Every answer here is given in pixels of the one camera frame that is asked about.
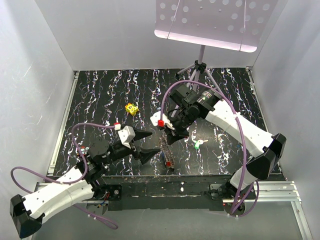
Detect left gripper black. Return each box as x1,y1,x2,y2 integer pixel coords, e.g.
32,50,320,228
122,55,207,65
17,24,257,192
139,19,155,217
102,126,161,165

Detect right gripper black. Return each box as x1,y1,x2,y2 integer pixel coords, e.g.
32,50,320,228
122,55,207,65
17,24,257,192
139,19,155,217
163,106,197,146

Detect green key tag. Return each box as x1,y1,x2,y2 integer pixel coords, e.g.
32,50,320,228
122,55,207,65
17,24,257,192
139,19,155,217
194,141,201,150

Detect silver key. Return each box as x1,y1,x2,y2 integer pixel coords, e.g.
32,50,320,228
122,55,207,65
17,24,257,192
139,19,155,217
198,140,208,145

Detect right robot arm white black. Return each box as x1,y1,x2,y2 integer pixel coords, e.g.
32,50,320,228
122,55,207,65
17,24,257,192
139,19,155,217
157,80,287,199

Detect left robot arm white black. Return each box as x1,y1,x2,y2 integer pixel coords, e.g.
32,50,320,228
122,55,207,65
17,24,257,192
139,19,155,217
9,123,160,239

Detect yellow owl number block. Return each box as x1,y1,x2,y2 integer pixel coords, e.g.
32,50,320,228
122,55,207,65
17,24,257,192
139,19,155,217
125,103,139,116

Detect red owl number block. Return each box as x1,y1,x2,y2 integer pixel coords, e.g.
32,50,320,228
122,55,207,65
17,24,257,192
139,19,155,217
80,146,89,155

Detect lilac music stand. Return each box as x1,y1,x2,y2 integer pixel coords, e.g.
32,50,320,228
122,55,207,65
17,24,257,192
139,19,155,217
153,0,279,118

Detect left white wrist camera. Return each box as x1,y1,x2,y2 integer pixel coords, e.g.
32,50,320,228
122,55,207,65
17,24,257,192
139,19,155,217
117,125,136,149

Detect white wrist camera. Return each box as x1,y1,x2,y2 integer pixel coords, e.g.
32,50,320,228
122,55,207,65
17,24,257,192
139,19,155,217
117,125,136,149
150,111,175,130

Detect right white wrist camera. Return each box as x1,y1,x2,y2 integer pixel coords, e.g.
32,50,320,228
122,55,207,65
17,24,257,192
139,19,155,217
150,111,175,130

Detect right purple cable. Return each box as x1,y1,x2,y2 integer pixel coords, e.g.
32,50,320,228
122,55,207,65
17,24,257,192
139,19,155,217
159,80,260,216

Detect purple cable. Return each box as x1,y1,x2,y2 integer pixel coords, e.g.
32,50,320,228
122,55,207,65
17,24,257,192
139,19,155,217
159,80,260,216
10,122,121,230

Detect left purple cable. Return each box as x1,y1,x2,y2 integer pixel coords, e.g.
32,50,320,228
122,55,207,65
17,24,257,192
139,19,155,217
10,122,121,230

